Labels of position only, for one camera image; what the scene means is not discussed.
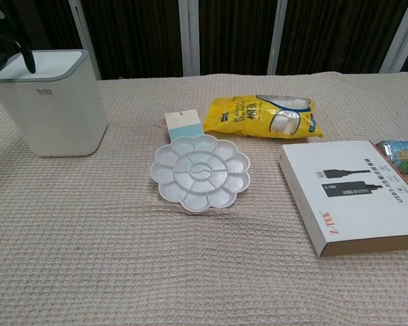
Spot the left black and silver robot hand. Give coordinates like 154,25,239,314
0,0,37,74

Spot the cream and blue paper tag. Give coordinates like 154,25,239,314
165,110,205,141

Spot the yellow marshmallow bag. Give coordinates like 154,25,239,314
203,94,325,139

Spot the white lidded bin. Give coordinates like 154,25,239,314
0,49,109,158

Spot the white USB cable box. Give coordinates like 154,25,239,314
279,140,408,258

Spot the beige woven tablecloth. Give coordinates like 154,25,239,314
0,71,408,326

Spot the white flower paint palette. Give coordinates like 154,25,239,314
150,134,252,215

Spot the blue drink can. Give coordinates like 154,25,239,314
375,140,408,177

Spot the white metal frame post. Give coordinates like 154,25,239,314
379,0,408,73
177,0,201,77
73,0,100,81
267,0,287,76

